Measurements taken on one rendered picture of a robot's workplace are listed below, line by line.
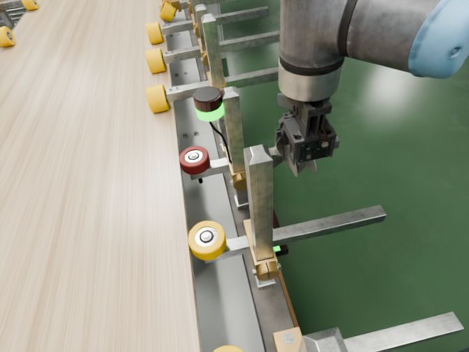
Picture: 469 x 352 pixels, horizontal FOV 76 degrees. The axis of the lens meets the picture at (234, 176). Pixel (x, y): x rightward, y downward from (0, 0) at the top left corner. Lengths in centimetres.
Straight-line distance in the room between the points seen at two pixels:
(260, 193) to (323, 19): 25
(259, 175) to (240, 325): 52
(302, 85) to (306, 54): 4
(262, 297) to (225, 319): 13
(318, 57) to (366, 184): 159
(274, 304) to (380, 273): 95
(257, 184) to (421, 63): 25
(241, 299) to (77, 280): 42
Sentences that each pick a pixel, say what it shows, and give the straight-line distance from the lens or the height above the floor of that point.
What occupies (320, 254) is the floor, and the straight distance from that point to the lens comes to 165.
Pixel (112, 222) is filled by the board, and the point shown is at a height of 90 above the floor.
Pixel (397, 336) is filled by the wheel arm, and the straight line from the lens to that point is 66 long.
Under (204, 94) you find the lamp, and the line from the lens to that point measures 65.
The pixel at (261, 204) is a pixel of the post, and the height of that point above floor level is 106.
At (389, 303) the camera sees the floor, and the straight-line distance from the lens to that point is 163.
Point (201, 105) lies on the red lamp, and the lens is 63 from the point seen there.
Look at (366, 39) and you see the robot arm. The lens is 38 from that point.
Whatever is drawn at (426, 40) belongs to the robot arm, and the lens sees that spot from 36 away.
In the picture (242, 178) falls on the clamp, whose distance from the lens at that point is 78.
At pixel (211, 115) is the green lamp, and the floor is 107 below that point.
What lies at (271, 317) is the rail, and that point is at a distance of 79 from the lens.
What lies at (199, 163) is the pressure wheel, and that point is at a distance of 78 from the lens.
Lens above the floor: 146
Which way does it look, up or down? 49 degrees down
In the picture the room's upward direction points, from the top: 8 degrees counter-clockwise
